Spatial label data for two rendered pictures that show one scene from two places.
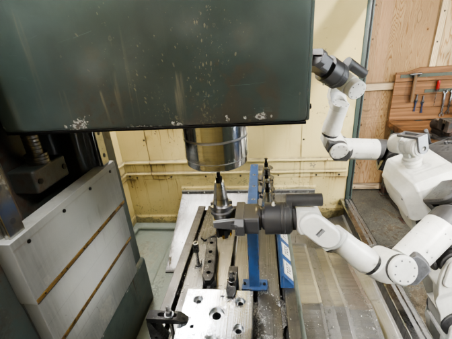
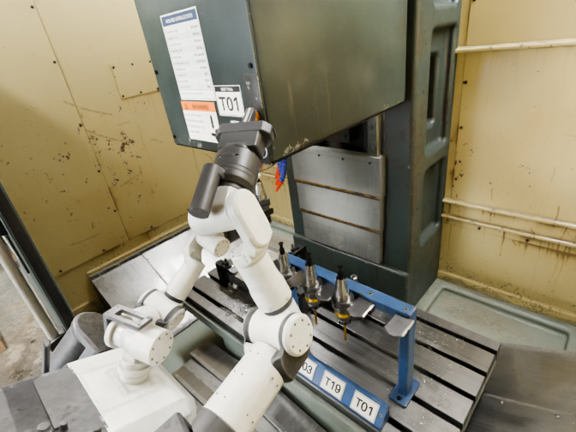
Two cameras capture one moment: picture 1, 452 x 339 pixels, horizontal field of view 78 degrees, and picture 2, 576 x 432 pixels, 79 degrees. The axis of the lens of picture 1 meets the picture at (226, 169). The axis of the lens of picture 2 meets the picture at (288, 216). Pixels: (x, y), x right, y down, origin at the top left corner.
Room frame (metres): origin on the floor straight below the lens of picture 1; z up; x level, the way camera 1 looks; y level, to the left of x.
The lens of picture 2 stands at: (1.46, -0.82, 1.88)
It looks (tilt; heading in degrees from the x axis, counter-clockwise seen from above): 28 degrees down; 129
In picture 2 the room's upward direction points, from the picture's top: 8 degrees counter-clockwise
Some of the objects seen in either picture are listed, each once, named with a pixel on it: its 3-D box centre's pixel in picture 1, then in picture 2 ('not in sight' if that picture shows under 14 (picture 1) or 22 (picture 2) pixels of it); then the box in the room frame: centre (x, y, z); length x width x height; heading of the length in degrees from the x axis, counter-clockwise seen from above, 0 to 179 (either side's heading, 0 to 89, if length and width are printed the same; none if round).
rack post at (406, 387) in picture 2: not in sight; (405, 357); (1.26, -0.14, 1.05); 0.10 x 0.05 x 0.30; 82
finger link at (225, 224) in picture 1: (224, 224); not in sight; (0.64, 0.02, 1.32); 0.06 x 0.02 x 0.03; 82
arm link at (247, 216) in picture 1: (257, 217); not in sight; (0.66, -0.08, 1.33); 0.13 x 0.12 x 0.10; 172
